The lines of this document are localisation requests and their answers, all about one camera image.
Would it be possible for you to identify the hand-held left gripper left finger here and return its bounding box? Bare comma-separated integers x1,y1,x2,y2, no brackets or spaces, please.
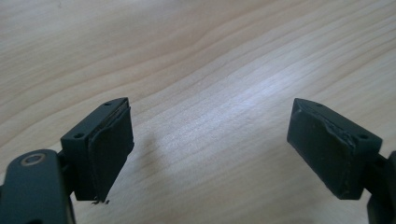
60,96,135,203

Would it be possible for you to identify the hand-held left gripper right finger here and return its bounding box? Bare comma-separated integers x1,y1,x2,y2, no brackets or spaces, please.
286,97,383,201

